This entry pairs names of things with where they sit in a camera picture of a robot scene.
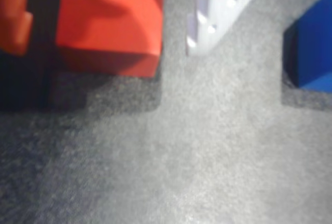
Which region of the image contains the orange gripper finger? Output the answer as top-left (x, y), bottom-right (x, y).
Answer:
top-left (0, 0), bottom-right (34, 56)

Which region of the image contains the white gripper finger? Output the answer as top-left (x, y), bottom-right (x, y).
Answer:
top-left (186, 0), bottom-right (268, 55)

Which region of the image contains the red cube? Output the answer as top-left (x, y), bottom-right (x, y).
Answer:
top-left (55, 0), bottom-right (165, 78)

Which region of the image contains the blue cube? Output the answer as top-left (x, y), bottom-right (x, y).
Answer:
top-left (283, 0), bottom-right (332, 91)

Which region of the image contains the grey felt mat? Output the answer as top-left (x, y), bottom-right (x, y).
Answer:
top-left (0, 0), bottom-right (332, 224)

